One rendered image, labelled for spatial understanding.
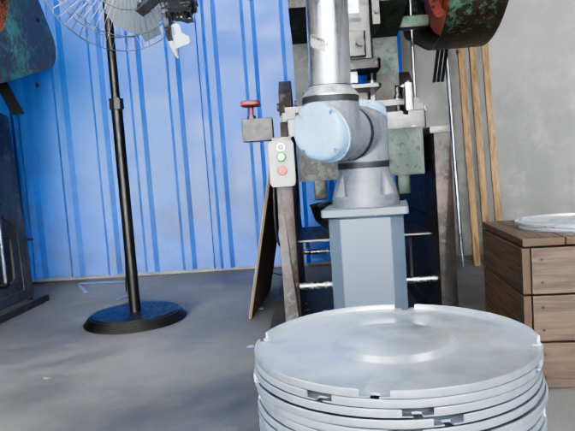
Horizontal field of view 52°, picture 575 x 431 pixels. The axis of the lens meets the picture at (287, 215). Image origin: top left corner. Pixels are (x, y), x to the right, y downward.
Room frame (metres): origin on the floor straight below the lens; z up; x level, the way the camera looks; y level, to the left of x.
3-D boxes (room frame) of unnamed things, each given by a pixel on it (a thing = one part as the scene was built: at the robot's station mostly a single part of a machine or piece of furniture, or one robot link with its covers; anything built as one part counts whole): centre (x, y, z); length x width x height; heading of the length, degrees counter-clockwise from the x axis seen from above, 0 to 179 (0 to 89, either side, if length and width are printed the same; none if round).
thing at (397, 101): (2.06, -0.42, 0.76); 0.17 x 0.06 x 0.10; 87
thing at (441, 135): (2.20, -0.52, 0.45); 0.92 x 0.12 x 0.90; 177
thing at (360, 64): (2.07, -0.25, 0.86); 0.20 x 0.16 x 0.05; 87
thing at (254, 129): (1.85, 0.07, 0.62); 0.10 x 0.06 x 0.20; 87
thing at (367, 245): (1.33, -0.18, 0.23); 0.19 x 0.19 x 0.45; 79
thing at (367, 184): (1.33, -0.18, 0.50); 0.15 x 0.15 x 0.10
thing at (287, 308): (2.22, 0.01, 0.45); 0.92 x 0.12 x 0.90; 177
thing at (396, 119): (2.07, -0.25, 0.68); 0.45 x 0.30 x 0.06; 87
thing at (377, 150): (1.33, -0.18, 0.62); 0.13 x 0.12 x 0.14; 146
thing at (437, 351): (0.60, -0.10, 0.36); 0.29 x 0.29 x 0.01
